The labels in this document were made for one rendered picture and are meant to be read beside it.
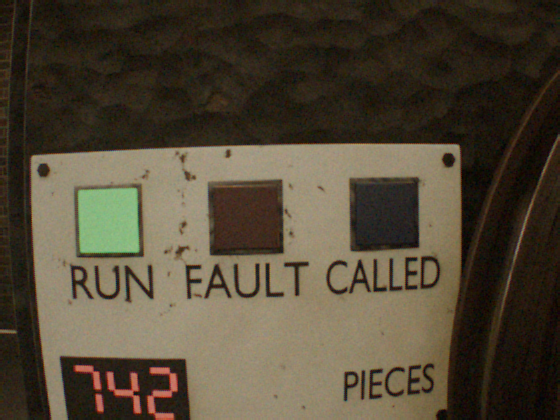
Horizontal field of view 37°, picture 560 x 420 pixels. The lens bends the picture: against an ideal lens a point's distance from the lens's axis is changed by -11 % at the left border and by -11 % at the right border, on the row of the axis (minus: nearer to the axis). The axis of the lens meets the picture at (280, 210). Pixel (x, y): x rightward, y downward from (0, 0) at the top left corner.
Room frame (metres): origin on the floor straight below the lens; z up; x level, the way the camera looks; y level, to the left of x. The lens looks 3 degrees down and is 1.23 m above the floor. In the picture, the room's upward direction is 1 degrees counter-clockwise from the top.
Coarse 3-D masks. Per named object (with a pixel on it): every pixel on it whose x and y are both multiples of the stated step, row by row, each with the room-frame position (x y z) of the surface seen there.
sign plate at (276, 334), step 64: (64, 192) 0.51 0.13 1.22; (192, 192) 0.52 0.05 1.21; (320, 192) 0.53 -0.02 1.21; (448, 192) 0.54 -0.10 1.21; (64, 256) 0.51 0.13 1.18; (128, 256) 0.52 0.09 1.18; (192, 256) 0.52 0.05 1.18; (256, 256) 0.53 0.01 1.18; (320, 256) 0.53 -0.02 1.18; (384, 256) 0.53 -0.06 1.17; (448, 256) 0.54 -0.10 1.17; (64, 320) 0.51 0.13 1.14; (128, 320) 0.52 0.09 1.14; (192, 320) 0.52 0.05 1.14; (256, 320) 0.53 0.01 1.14; (320, 320) 0.53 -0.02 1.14; (384, 320) 0.53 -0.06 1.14; (448, 320) 0.54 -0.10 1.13; (64, 384) 0.51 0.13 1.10; (128, 384) 0.51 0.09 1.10; (192, 384) 0.52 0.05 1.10; (256, 384) 0.53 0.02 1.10; (320, 384) 0.53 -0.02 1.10; (384, 384) 0.53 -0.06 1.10
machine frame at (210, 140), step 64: (64, 0) 0.53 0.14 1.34; (128, 0) 0.54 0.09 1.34; (192, 0) 0.54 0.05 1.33; (256, 0) 0.55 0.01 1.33; (320, 0) 0.55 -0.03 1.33; (384, 0) 0.55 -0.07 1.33; (448, 0) 0.56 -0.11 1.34; (512, 0) 0.57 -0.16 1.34; (64, 64) 0.53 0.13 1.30; (128, 64) 0.54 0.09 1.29; (192, 64) 0.54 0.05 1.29; (256, 64) 0.55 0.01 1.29; (320, 64) 0.55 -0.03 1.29; (384, 64) 0.55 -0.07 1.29; (448, 64) 0.56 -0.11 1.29; (512, 64) 0.56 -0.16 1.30; (64, 128) 0.53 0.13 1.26; (128, 128) 0.54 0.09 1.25; (192, 128) 0.54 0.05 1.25; (256, 128) 0.55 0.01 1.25; (320, 128) 0.55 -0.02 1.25; (384, 128) 0.55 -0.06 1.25; (448, 128) 0.56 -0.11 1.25; (512, 128) 0.56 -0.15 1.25
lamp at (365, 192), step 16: (368, 192) 0.53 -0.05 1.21; (384, 192) 0.53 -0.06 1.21; (400, 192) 0.53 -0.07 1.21; (368, 208) 0.53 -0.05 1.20; (384, 208) 0.53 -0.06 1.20; (400, 208) 0.53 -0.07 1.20; (368, 224) 0.53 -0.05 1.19; (384, 224) 0.53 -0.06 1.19; (400, 224) 0.53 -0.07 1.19; (368, 240) 0.53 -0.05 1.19; (384, 240) 0.53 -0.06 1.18; (400, 240) 0.53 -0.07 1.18
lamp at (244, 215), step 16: (224, 192) 0.52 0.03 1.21; (240, 192) 0.52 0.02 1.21; (256, 192) 0.52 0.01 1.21; (272, 192) 0.52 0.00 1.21; (224, 208) 0.52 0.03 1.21; (240, 208) 0.52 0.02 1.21; (256, 208) 0.52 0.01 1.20; (272, 208) 0.52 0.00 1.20; (224, 224) 0.52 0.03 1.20; (240, 224) 0.52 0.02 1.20; (256, 224) 0.52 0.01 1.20; (272, 224) 0.52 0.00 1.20; (224, 240) 0.52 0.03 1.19; (240, 240) 0.52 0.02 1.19; (256, 240) 0.52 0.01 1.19; (272, 240) 0.52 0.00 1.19
